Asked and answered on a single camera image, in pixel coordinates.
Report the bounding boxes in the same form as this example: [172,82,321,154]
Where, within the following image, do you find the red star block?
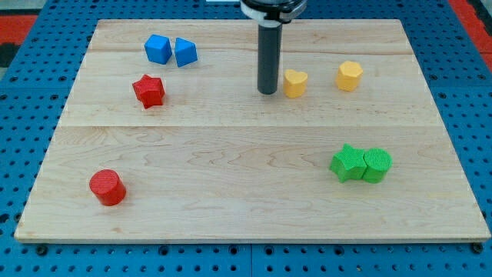
[132,75,165,109]

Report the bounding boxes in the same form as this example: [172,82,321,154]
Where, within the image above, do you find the green star block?
[328,143,367,182]

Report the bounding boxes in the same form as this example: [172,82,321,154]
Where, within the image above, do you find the blue cube block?
[145,35,172,65]

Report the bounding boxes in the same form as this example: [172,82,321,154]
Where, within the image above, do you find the green cylinder block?
[362,148,393,183]

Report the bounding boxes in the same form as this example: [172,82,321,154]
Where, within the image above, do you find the blue triangular prism block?
[175,37,198,68]

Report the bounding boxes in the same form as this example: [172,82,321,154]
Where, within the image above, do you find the red cylinder block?
[89,169,127,206]

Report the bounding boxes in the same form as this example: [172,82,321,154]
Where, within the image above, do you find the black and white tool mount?
[240,0,308,28]

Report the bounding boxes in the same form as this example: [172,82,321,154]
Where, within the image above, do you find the light wooden board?
[15,19,490,244]

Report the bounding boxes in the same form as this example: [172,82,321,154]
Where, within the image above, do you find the yellow heart block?
[283,69,308,98]

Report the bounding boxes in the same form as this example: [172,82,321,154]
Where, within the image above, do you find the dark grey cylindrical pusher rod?
[257,25,282,95]

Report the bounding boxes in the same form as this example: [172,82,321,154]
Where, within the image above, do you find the yellow hexagon block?
[335,61,364,92]

